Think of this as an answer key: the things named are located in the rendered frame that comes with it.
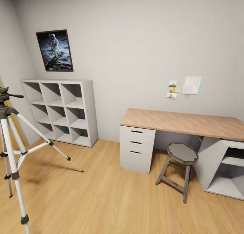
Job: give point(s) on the bookcase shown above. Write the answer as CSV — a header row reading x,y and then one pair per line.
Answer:
x,y
46,108

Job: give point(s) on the desk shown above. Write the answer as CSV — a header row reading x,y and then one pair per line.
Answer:
x,y
218,141

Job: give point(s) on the taboret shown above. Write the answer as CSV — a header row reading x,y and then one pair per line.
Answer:
x,y
183,154

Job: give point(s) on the map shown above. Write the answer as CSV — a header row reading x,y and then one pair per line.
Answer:
x,y
191,84
177,89

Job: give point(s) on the painting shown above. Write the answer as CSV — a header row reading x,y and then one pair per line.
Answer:
x,y
55,50

